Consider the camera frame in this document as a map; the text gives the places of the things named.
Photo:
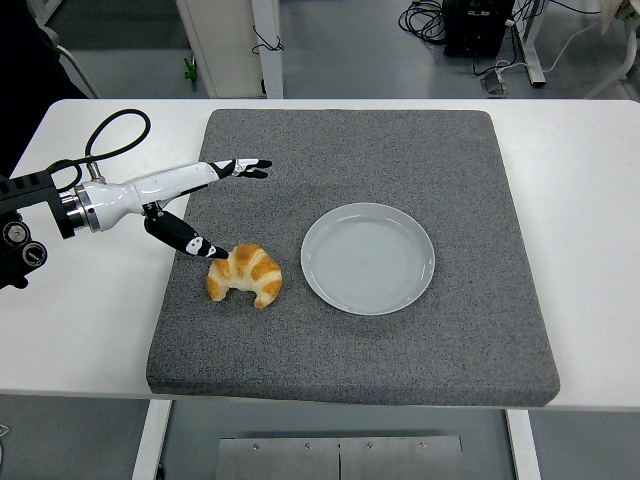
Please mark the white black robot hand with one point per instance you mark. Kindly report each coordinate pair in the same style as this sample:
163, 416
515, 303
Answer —
150, 190

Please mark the golden croissant bread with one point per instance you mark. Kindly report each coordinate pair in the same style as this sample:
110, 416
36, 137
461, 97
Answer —
245, 265

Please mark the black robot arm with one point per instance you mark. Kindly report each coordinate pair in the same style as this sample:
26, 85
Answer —
25, 190

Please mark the light grey round plate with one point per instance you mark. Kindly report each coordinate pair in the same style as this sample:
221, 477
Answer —
367, 260

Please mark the grey metal plate with screws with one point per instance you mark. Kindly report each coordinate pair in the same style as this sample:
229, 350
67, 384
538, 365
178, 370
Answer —
340, 460

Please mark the small green object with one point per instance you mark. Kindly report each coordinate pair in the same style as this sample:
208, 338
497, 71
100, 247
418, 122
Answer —
189, 69

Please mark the grey chair white legs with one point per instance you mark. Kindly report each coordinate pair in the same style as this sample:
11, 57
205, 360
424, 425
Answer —
67, 55

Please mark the white panel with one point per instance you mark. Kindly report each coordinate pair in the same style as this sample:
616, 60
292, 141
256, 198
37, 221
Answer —
220, 45

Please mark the person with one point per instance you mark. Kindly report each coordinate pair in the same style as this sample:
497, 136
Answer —
30, 75

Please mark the white table leg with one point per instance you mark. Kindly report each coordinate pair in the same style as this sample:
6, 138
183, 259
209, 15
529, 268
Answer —
522, 445
150, 440

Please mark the grey speckled mat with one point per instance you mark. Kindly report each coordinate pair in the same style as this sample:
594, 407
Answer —
350, 350

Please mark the grey foot pedal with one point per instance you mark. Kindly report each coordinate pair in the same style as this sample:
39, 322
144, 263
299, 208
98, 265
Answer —
494, 82

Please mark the black computer case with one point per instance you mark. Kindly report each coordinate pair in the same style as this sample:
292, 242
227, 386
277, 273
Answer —
475, 27

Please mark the white desk leg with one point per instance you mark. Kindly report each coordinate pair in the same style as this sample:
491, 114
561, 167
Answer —
532, 55

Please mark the white chair base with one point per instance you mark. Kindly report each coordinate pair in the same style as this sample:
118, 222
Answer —
627, 55

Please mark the white post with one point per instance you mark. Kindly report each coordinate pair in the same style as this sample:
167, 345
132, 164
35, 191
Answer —
272, 75

